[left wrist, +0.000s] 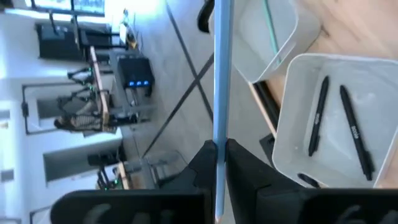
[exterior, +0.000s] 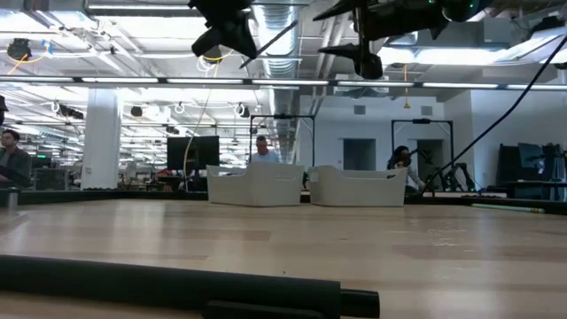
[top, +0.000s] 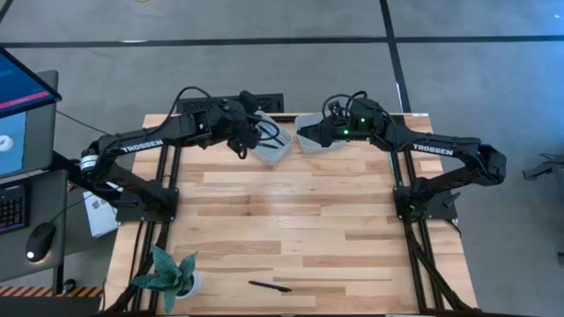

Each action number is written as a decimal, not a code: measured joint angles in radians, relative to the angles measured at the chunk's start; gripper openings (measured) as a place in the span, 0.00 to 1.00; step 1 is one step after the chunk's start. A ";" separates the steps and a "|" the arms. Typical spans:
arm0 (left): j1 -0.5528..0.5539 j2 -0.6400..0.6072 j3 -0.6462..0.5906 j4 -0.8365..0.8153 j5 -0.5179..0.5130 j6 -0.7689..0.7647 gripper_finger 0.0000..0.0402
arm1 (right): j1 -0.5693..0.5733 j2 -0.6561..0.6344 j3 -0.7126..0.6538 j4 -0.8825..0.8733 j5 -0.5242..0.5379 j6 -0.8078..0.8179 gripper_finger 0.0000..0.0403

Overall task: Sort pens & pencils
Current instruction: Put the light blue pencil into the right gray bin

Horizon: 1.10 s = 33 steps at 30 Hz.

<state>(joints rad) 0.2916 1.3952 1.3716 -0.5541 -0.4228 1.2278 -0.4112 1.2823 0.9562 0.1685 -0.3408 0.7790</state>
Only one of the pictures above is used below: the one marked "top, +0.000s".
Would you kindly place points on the black desk support beam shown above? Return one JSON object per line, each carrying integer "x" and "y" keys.
{"x": 70, "y": 169}

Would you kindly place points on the monitor with light blue screen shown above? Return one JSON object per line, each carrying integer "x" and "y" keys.
{"x": 11, "y": 145}

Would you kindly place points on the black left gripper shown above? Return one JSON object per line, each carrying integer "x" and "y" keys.
{"x": 235, "y": 125}

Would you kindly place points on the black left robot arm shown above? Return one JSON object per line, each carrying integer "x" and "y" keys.
{"x": 141, "y": 145}

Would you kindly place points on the black keyboard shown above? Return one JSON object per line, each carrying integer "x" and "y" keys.
{"x": 11, "y": 209}

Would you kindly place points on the green potted plant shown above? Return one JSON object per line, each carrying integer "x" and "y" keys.
{"x": 165, "y": 275}

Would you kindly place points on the black caster wheel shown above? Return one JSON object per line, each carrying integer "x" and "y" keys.
{"x": 68, "y": 286}

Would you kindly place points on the monitor with pink bar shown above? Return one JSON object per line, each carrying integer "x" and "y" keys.
{"x": 22, "y": 88}

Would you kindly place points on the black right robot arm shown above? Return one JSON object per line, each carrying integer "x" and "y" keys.
{"x": 440, "y": 149}

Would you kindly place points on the black stand legs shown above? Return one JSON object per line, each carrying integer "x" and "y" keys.
{"x": 542, "y": 169}

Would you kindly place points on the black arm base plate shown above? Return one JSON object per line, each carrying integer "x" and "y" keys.
{"x": 132, "y": 214}
{"x": 445, "y": 211}

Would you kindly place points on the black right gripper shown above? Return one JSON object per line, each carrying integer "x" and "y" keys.
{"x": 365, "y": 123}

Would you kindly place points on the black aluminium table frame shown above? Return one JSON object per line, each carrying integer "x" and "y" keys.
{"x": 179, "y": 176}

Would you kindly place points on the white plant pot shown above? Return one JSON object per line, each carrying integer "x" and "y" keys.
{"x": 197, "y": 286}

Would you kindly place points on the black yellow hazard strip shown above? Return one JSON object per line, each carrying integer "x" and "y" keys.
{"x": 44, "y": 291}

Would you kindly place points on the clear plastic bin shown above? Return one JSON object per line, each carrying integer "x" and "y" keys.
{"x": 308, "y": 121}
{"x": 275, "y": 156}

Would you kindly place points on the white cardboard box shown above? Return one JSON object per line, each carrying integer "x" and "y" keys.
{"x": 101, "y": 216}

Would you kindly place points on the grey desk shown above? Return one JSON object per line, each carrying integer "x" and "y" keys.
{"x": 46, "y": 198}

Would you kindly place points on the black computer mouse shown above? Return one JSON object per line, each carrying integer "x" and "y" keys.
{"x": 39, "y": 242}

